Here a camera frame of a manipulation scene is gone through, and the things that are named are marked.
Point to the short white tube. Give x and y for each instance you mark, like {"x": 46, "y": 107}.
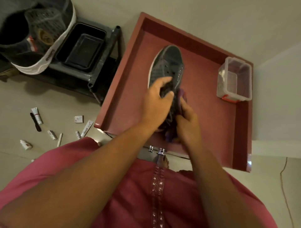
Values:
{"x": 52, "y": 135}

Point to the pink embroidered tunic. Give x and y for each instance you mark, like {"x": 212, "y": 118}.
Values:
{"x": 129, "y": 188}

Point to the person's left forearm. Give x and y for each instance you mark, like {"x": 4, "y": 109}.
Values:
{"x": 70, "y": 185}

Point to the white dropper bottle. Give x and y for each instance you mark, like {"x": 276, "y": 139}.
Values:
{"x": 25, "y": 145}

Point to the white battery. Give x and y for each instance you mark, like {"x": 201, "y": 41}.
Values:
{"x": 78, "y": 135}

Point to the black plastic tray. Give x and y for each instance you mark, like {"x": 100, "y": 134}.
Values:
{"x": 81, "y": 47}

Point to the red tray table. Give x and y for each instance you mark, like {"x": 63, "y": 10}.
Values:
{"x": 211, "y": 117}

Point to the person's left hand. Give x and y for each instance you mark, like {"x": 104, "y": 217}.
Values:
{"x": 155, "y": 105}

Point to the person's right forearm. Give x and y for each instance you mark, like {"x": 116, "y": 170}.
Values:
{"x": 221, "y": 188}

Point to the olive brown sandal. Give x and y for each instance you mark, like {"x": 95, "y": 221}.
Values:
{"x": 7, "y": 71}

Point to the dark grey sneaker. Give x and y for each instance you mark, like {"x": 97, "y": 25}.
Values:
{"x": 40, "y": 40}
{"x": 167, "y": 63}

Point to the small tubes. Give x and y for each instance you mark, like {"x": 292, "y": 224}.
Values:
{"x": 87, "y": 128}

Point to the black shoe rack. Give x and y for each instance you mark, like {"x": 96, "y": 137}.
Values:
{"x": 94, "y": 70}

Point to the person's right hand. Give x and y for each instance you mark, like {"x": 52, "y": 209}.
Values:
{"x": 188, "y": 126}

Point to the purple orange checked cloth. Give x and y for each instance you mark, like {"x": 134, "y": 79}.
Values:
{"x": 182, "y": 96}

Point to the clear plastic box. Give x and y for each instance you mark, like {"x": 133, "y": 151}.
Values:
{"x": 236, "y": 79}

